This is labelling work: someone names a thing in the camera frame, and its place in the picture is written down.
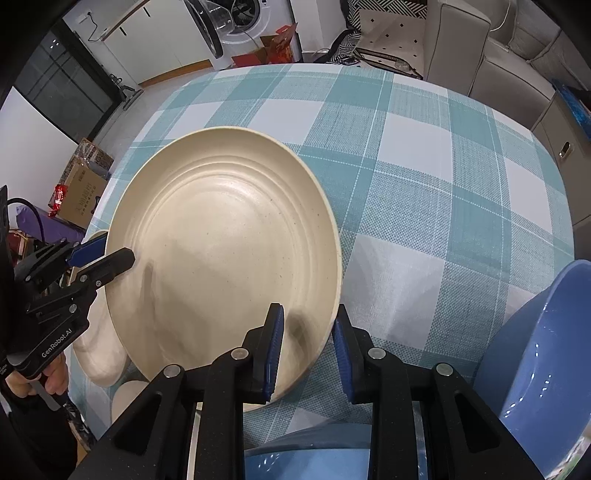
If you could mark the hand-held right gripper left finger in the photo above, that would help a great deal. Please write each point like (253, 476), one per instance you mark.
(273, 350)

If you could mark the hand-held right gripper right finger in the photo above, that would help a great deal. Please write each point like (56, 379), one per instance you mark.
(344, 355)

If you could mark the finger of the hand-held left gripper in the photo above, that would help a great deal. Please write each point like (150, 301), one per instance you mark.
(113, 265)
(90, 251)

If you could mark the small cream bowl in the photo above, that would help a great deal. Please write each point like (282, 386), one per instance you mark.
(127, 399)

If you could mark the blue bowl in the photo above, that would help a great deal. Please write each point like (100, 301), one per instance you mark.
(540, 350)
(314, 457)

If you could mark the large cream plate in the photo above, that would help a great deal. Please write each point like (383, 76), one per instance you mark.
(221, 240)

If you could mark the person's left hand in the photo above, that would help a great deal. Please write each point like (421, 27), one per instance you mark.
(56, 376)

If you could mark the brown cardboard box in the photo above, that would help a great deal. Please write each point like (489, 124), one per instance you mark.
(85, 196)

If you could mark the red snack packet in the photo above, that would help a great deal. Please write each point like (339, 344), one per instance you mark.
(59, 194)

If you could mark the person's dark clothing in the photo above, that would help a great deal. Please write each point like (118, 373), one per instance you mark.
(27, 438)

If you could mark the printed cardboard box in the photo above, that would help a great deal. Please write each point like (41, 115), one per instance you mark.
(94, 154)

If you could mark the floor mop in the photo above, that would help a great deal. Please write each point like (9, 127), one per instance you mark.
(131, 94)

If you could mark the black glass door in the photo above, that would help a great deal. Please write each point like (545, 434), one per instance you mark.
(60, 78)

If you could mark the white kitchen cabinets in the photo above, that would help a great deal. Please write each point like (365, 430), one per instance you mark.
(138, 46)

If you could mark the red cardboard box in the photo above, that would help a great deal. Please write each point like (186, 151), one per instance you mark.
(277, 46)

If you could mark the white washing machine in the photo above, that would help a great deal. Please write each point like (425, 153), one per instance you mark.
(272, 18)

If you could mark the grey nightstand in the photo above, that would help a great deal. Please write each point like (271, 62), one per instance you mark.
(554, 134)

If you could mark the black white patterned rug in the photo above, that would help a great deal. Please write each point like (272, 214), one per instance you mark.
(392, 27)

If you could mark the grey sofa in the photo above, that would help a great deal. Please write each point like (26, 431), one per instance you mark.
(457, 41)

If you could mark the blue plastic packet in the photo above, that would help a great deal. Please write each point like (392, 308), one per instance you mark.
(577, 106)

